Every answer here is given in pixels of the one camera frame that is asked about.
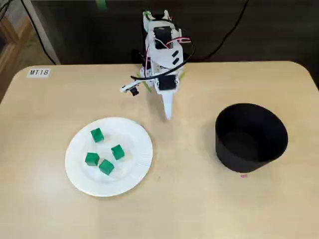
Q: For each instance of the wrist camera on white mount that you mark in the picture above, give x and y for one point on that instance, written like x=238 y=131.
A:
x=129 y=86

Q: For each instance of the green cube block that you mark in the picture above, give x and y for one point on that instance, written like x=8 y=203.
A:
x=106 y=167
x=91 y=159
x=96 y=135
x=117 y=152

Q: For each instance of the white MT18 label sticker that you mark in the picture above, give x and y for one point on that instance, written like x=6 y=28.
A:
x=38 y=72

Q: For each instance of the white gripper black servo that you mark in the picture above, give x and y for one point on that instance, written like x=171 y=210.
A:
x=167 y=83

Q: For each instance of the white paper plate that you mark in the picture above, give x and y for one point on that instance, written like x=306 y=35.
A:
x=124 y=179

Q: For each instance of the wooden shelf frame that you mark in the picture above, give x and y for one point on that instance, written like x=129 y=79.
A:
x=15 y=37

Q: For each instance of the green tape strip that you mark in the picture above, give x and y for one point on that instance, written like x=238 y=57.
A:
x=182 y=76
x=147 y=86

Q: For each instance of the black round pot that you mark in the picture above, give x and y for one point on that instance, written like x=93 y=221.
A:
x=249 y=139

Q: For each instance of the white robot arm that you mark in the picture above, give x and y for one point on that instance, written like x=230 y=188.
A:
x=162 y=53

